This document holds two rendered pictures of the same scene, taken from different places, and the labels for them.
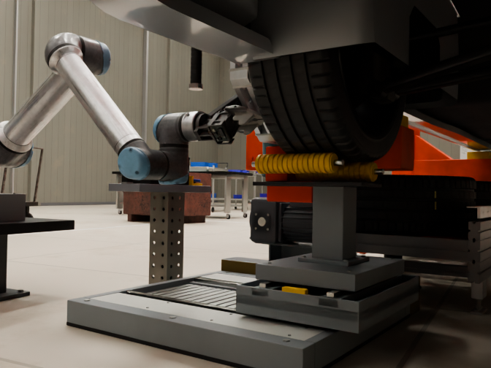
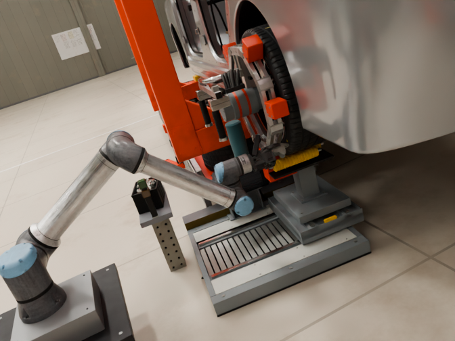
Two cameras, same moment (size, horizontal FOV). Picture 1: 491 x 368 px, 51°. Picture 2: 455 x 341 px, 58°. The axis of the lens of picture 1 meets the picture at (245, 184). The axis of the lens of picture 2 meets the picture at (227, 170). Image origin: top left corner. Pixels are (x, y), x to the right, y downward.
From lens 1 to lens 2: 171 cm
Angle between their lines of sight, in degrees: 47
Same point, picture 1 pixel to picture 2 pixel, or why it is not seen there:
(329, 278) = (338, 205)
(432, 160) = not seen: hidden behind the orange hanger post
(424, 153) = not seen: hidden behind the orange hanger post
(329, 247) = (311, 189)
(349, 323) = (359, 218)
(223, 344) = (330, 261)
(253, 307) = (312, 237)
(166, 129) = (231, 174)
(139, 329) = (277, 285)
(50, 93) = (97, 187)
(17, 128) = (63, 226)
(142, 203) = not seen: outside the picture
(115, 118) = (216, 185)
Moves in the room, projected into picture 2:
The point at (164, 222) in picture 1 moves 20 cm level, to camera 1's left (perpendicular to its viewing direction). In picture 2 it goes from (167, 224) to (140, 244)
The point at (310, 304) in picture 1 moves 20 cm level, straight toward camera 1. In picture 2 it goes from (340, 220) to (376, 229)
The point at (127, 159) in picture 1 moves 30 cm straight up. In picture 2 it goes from (244, 206) to (225, 143)
